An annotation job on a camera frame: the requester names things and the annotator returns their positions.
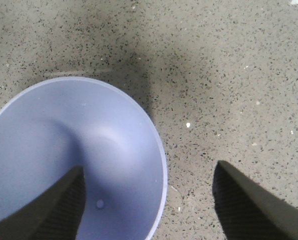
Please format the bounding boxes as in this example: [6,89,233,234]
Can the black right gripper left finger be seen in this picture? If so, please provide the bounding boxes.
[0,166,86,240]

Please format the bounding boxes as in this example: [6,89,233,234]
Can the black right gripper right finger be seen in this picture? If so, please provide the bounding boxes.
[212,160,298,240]

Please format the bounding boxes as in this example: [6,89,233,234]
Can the light blue plastic bowl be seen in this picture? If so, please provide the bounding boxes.
[0,77,167,240]

